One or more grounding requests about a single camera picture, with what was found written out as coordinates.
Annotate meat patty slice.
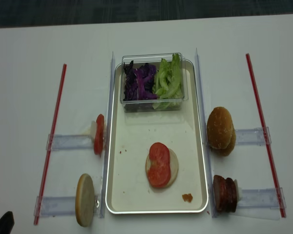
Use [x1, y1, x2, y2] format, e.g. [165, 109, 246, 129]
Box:
[213, 175, 229, 213]

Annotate green lettuce leaves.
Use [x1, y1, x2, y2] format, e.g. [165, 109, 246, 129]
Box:
[152, 53, 184, 100]

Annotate bread slice on tray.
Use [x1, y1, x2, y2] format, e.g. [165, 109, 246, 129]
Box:
[145, 148, 179, 189]

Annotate upright tomato slices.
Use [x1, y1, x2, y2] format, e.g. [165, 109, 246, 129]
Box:
[94, 114, 105, 155]

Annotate white tomato pusher block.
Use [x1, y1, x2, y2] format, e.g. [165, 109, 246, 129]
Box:
[89, 121, 97, 142]

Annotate tomato slice on tray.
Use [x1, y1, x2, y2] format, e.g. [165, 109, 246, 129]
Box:
[146, 142, 171, 188]

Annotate clear tomato holder rack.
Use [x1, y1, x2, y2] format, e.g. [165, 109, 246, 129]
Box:
[46, 134, 93, 151]

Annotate upright bread slice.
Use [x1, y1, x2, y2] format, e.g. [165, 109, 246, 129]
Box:
[75, 174, 95, 227]

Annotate rear meat patty slices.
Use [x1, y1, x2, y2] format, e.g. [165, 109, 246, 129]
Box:
[226, 177, 237, 213]

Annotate white meat pusher block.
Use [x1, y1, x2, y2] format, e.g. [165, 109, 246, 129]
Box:
[234, 179, 243, 202]

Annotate clear bread holder rack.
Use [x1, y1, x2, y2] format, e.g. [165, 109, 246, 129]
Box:
[33, 194, 104, 218]

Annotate clear meat holder rack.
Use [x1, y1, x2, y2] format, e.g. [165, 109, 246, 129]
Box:
[233, 188, 286, 220]

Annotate cream metal tray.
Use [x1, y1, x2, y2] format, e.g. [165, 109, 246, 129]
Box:
[105, 60, 209, 214]

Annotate clear plastic salad box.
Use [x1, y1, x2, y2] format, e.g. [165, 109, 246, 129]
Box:
[119, 53, 188, 112]

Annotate purple cabbage leaves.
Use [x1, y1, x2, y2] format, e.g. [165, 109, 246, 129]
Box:
[123, 60, 158, 101]

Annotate sesame burger bun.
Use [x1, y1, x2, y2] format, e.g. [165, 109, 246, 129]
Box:
[207, 107, 233, 149]

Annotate orange sauce smear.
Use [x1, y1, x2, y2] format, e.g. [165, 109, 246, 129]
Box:
[182, 194, 193, 203]

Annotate left red straw strip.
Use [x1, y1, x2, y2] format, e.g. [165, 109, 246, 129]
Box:
[34, 64, 67, 226]

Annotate red straw strip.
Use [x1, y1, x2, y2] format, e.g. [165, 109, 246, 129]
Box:
[245, 53, 287, 218]
[34, 64, 67, 226]

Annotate clear bun holder rack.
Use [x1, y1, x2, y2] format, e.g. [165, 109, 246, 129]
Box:
[235, 127, 272, 146]

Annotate right red straw strip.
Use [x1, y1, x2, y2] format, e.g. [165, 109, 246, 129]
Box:
[245, 53, 287, 218]

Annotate black object at corner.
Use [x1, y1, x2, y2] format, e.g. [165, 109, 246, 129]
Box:
[0, 211, 15, 234]

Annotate left clear acrylic rail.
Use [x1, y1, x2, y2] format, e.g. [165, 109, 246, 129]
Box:
[98, 52, 115, 218]

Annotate clear acrylic rail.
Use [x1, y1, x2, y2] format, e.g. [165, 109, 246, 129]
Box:
[195, 49, 218, 218]
[98, 52, 115, 218]

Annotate right clear acrylic rail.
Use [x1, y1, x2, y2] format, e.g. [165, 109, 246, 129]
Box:
[195, 49, 218, 218]

